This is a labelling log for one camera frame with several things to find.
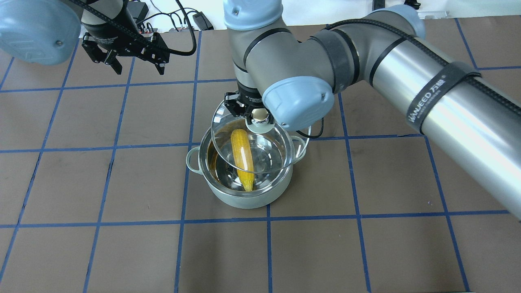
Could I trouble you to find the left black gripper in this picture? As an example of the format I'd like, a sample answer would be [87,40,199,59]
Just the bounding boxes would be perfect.
[81,0,170,75]

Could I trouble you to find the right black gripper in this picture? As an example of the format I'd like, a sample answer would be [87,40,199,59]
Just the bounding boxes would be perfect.
[224,83,267,125]

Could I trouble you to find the yellow corn cob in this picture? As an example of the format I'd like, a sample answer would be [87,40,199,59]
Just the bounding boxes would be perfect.
[230,129,254,192]

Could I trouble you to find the glass pot lid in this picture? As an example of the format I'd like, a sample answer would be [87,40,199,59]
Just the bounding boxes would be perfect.
[210,98,310,174]

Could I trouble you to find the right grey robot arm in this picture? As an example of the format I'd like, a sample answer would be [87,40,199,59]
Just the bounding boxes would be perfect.
[223,0,521,218]

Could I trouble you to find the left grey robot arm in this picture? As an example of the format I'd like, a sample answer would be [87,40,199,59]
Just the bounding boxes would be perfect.
[0,0,169,75]

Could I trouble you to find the pale green cooking pot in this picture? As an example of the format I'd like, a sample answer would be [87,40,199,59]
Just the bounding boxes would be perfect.
[186,130,293,208]

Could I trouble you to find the black power adapter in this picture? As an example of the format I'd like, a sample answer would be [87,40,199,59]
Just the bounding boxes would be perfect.
[127,1,149,24]

